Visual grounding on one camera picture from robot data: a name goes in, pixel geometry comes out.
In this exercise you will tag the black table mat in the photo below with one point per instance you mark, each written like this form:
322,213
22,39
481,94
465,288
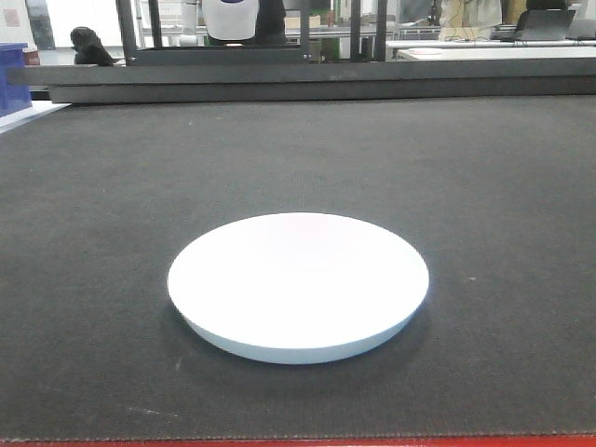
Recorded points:
497,194

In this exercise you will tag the laptop on background desk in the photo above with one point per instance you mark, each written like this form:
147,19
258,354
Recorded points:
537,25

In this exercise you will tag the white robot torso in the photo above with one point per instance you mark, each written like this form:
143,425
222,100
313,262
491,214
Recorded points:
230,20

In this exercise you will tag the light blue round tray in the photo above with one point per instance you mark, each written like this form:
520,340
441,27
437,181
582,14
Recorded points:
298,288

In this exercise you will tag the white background desk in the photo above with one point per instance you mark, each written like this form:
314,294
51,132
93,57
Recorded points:
491,50

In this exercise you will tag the black metal frame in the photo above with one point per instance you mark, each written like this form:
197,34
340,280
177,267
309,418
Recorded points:
195,47

